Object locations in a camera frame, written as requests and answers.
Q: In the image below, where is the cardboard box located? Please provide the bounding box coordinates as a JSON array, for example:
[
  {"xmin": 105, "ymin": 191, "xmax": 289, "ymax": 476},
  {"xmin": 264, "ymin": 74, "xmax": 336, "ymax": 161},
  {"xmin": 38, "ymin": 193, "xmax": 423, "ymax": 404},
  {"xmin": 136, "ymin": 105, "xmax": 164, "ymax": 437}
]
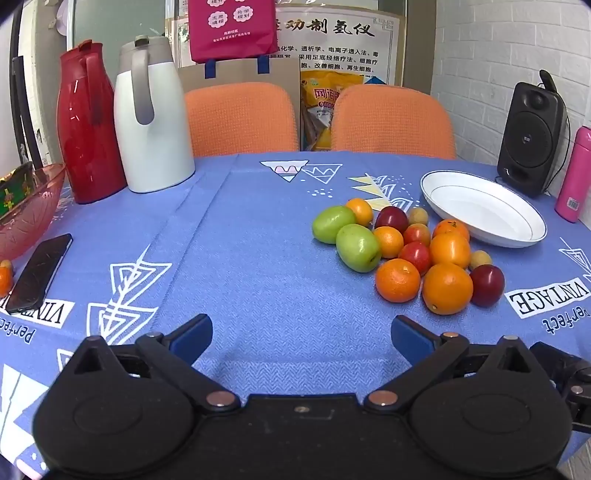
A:
[{"xmin": 178, "ymin": 58, "xmax": 301, "ymax": 100}]

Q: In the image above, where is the orange chair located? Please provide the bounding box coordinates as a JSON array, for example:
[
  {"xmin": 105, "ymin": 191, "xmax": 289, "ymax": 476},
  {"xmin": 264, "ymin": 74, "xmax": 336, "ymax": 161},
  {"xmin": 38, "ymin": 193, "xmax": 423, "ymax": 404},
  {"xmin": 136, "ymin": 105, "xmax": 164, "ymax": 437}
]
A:
[
  {"xmin": 331, "ymin": 84, "xmax": 457, "ymax": 160},
  {"xmin": 184, "ymin": 83, "xmax": 300, "ymax": 158}
]

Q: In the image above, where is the magenta tote bag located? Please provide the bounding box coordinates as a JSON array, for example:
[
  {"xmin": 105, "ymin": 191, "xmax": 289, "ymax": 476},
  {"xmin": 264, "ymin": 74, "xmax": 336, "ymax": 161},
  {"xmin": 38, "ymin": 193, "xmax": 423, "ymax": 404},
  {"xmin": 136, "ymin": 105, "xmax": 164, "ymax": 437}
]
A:
[{"xmin": 187, "ymin": 0, "xmax": 279, "ymax": 78}]

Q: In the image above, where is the green patterned box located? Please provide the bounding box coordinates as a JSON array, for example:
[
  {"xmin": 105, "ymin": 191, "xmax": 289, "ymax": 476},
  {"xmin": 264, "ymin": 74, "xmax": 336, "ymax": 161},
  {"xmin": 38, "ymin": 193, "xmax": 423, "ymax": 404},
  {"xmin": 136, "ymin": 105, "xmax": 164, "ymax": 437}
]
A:
[{"xmin": 0, "ymin": 161, "xmax": 35, "ymax": 220}]

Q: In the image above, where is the pink bottle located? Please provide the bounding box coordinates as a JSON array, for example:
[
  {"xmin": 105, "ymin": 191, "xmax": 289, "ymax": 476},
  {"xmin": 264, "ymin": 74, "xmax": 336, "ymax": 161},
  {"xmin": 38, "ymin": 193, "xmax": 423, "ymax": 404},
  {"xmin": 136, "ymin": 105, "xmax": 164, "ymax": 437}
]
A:
[{"xmin": 554, "ymin": 126, "xmax": 591, "ymax": 224}]

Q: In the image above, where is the yellow plastic bag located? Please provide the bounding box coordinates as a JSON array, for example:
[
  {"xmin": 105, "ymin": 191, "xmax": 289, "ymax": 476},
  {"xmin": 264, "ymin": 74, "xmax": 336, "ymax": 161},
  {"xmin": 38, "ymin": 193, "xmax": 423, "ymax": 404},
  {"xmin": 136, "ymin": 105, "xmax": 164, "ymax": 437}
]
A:
[{"xmin": 299, "ymin": 69, "xmax": 370, "ymax": 152}]

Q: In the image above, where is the black pole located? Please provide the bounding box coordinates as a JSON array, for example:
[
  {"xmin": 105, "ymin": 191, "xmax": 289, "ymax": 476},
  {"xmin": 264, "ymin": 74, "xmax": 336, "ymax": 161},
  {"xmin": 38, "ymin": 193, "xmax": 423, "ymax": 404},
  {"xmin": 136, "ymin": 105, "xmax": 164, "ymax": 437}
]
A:
[{"xmin": 11, "ymin": 56, "xmax": 44, "ymax": 163}]

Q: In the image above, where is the white thermos jug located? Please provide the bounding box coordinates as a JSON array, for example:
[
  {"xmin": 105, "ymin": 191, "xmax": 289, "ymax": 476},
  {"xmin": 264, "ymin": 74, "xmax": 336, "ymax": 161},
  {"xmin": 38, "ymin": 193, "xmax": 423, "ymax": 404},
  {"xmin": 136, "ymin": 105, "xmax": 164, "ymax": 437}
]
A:
[{"xmin": 113, "ymin": 36, "xmax": 197, "ymax": 193}]

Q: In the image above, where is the red thermos jug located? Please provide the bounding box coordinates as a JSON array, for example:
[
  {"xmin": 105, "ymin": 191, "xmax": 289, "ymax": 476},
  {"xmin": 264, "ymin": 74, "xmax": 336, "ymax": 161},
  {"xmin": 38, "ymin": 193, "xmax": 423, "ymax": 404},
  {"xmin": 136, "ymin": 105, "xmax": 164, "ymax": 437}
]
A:
[{"xmin": 56, "ymin": 41, "xmax": 128, "ymax": 205}]

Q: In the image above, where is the white plate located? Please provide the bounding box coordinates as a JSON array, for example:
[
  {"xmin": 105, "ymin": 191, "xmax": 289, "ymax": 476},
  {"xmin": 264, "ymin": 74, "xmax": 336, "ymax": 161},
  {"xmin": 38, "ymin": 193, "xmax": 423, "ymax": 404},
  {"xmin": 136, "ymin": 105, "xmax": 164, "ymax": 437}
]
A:
[{"xmin": 420, "ymin": 170, "xmax": 548, "ymax": 249}]

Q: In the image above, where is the green apple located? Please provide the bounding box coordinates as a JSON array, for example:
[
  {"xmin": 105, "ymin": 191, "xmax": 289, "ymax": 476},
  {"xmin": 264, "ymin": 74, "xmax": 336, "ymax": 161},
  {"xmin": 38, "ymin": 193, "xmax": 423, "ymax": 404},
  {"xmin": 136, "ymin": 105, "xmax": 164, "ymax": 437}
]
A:
[
  {"xmin": 335, "ymin": 224, "xmax": 382, "ymax": 273},
  {"xmin": 312, "ymin": 206, "xmax": 357, "ymax": 244}
]

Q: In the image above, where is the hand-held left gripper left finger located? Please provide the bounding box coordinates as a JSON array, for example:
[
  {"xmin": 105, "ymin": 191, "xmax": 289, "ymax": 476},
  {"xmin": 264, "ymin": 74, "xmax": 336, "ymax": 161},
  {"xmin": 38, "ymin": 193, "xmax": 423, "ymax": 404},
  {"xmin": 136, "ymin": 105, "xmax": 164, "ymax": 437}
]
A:
[{"xmin": 58, "ymin": 314, "xmax": 242, "ymax": 414}]

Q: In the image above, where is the wall poster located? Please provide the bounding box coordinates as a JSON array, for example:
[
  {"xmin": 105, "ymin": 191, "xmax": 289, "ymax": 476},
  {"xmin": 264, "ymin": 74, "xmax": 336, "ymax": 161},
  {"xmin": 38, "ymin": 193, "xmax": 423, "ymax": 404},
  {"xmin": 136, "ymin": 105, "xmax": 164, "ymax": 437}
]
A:
[{"xmin": 171, "ymin": 4, "xmax": 407, "ymax": 88}]

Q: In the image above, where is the dark red plum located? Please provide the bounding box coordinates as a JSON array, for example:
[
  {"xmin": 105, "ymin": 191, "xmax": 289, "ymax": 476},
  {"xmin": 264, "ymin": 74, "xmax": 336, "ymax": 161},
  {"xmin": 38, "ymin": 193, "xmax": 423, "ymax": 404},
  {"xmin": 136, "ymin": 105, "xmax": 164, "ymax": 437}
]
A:
[
  {"xmin": 374, "ymin": 206, "xmax": 410, "ymax": 234},
  {"xmin": 470, "ymin": 264, "xmax": 506, "ymax": 308}
]

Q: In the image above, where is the blue printed tablecloth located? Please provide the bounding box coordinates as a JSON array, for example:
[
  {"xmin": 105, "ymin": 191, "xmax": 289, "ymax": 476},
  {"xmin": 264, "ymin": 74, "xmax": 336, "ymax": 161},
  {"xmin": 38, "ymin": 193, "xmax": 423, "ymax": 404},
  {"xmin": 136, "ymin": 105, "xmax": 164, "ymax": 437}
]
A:
[{"xmin": 0, "ymin": 151, "xmax": 591, "ymax": 480}]

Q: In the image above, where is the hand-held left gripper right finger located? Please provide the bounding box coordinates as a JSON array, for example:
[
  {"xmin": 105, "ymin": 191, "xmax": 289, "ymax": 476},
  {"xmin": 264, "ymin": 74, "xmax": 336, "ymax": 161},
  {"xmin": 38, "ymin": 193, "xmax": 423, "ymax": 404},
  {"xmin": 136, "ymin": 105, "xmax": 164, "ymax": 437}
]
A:
[{"xmin": 364, "ymin": 315, "xmax": 543, "ymax": 412}]

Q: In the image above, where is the black smartphone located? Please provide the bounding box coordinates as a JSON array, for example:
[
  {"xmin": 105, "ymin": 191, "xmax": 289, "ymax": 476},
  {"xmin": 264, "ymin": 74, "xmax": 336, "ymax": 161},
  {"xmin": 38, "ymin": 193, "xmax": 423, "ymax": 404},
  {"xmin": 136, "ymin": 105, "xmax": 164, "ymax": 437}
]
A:
[{"xmin": 4, "ymin": 233, "xmax": 74, "ymax": 315}]

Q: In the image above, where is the black speaker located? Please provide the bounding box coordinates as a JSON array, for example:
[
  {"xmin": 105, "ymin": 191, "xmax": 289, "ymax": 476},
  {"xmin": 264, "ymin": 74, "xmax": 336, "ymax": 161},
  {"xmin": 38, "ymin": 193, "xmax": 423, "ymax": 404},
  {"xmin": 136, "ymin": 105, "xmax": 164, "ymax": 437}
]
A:
[{"xmin": 497, "ymin": 70, "xmax": 568, "ymax": 198}]

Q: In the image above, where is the pink glass bowl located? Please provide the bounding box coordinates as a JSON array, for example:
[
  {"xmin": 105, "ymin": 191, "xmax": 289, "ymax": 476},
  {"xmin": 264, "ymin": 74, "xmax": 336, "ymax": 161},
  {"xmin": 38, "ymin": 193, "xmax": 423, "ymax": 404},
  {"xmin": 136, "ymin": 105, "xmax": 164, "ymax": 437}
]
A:
[{"xmin": 0, "ymin": 162, "xmax": 66, "ymax": 261}]

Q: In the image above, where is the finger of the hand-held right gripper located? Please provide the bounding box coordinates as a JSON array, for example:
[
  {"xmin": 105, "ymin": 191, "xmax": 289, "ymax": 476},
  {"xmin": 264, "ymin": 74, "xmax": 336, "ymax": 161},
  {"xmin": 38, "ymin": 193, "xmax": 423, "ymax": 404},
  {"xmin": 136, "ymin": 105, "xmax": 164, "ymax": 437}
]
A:
[{"xmin": 530, "ymin": 342, "xmax": 591, "ymax": 435}]

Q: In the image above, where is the small red plum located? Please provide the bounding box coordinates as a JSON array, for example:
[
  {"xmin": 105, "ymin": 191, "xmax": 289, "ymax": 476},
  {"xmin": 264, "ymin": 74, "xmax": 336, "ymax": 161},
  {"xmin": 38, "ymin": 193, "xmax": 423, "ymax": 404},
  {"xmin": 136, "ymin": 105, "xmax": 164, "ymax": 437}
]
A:
[
  {"xmin": 398, "ymin": 242, "xmax": 433, "ymax": 276},
  {"xmin": 403, "ymin": 223, "xmax": 432, "ymax": 246}
]

